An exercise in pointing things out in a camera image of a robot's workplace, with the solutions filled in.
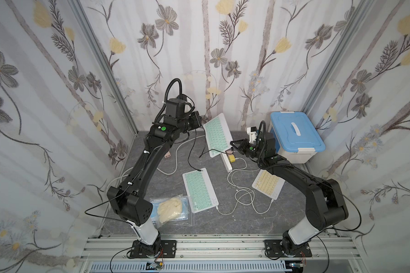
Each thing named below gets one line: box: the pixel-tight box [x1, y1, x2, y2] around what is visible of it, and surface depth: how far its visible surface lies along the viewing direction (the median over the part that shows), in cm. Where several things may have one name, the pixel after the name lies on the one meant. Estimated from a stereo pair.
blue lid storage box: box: [268, 110, 326, 164], surface depth 98 cm
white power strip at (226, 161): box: [220, 152, 233, 173], surface depth 103 cm
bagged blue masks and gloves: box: [150, 193, 189, 229], surface depth 84 cm
